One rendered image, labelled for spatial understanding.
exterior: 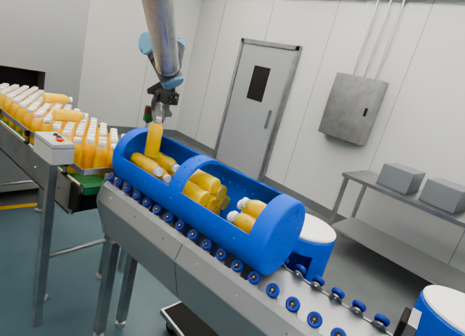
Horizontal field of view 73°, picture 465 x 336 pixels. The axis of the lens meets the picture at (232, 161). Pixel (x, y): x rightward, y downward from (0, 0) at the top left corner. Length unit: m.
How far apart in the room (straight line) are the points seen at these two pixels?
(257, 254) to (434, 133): 3.38
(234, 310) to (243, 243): 0.24
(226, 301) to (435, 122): 3.45
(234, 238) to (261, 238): 0.11
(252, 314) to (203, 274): 0.23
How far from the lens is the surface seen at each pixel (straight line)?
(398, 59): 4.41
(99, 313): 2.04
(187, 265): 1.28
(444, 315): 1.28
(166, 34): 1.01
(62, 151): 1.62
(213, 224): 1.12
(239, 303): 1.16
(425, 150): 4.19
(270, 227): 1.00
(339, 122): 4.29
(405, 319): 1.06
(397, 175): 3.48
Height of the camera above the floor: 1.58
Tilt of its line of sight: 15 degrees down
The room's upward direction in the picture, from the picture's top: 15 degrees clockwise
